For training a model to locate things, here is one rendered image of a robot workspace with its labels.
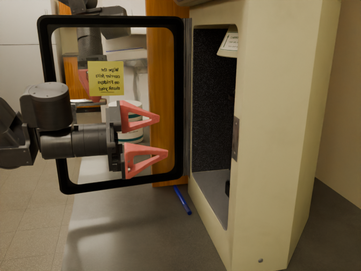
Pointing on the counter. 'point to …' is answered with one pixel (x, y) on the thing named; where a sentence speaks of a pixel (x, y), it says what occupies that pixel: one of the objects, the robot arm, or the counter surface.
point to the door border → (174, 85)
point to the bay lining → (211, 101)
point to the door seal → (177, 90)
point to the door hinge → (187, 94)
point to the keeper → (235, 138)
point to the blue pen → (182, 200)
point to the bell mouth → (229, 43)
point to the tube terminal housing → (271, 125)
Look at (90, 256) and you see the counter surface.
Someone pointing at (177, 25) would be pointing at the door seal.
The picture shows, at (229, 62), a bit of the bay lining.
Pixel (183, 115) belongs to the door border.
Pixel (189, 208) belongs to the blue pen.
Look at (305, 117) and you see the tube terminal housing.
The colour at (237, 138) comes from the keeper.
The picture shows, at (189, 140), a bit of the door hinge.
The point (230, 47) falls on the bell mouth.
